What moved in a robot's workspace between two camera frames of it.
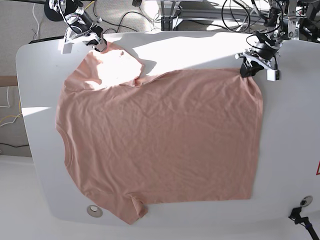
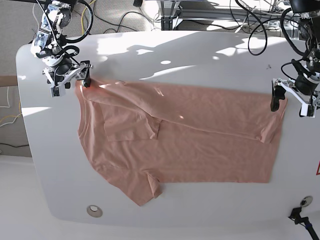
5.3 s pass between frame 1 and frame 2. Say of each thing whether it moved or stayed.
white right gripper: moved
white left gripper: moved
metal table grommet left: stayed
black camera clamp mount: stayed
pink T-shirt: moved
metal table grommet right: stayed
